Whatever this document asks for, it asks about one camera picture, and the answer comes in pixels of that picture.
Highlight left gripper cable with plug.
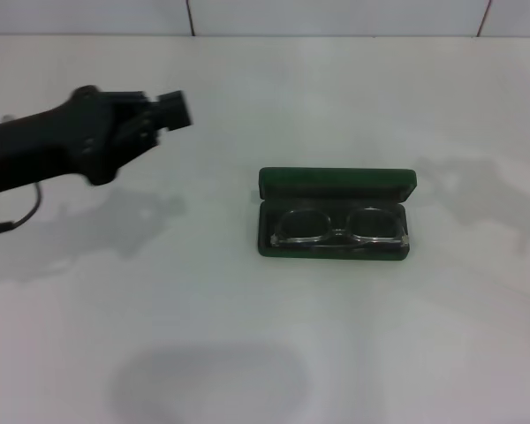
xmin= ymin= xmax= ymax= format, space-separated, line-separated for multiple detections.
xmin=0 ymin=181 xmax=44 ymax=239

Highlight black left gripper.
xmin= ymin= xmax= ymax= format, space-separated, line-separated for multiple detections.
xmin=0 ymin=85 xmax=194 ymax=199

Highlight green glasses case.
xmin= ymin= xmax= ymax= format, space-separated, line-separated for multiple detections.
xmin=256 ymin=166 xmax=418 ymax=261

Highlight clear white glasses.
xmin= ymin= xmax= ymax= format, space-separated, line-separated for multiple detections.
xmin=269 ymin=206 xmax=411 ymax=249

